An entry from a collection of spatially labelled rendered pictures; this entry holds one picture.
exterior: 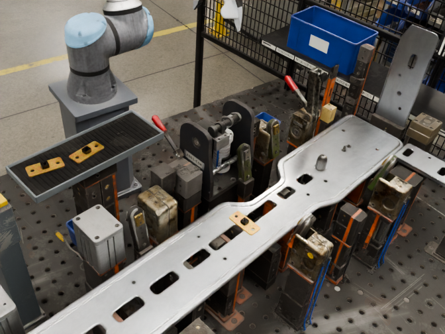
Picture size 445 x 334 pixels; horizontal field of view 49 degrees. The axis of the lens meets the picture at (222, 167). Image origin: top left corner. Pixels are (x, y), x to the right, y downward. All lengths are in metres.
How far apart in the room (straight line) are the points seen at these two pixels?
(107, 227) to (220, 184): 0.43
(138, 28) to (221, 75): 2.35
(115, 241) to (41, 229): 0.60
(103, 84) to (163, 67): 2.41
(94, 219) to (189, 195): 0.29
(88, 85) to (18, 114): 2.02
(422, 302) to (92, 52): 1.23
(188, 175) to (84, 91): 0.43
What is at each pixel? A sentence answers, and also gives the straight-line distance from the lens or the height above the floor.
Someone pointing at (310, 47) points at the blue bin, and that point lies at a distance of 1.99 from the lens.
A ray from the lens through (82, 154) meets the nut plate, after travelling 1.24.
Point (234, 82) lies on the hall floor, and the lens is 3.76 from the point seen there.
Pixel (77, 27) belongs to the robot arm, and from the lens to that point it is 1.45.
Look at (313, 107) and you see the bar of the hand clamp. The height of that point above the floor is 1.08.
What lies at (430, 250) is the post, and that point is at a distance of 1.81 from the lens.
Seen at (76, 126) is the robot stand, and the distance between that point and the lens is 1.55.
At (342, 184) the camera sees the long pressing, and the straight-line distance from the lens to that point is 1.47.
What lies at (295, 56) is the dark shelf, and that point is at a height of 1.02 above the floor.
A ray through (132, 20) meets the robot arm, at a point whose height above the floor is 1.31.
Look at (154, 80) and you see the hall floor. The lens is 3.73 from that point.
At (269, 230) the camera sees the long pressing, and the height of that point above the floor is 1.00.
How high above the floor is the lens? 1.95
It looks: 41 degrees down
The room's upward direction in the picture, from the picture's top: 6 degrees clockwise
